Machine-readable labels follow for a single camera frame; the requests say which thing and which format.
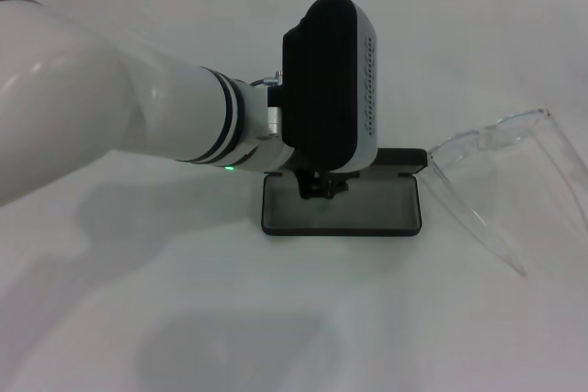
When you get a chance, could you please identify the black glasses case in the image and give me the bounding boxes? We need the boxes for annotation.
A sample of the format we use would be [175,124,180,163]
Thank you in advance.
[260,147,428,238]

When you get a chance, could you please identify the clear white glasses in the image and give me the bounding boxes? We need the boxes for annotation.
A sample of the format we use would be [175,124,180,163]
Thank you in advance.
[425,107,588,277]

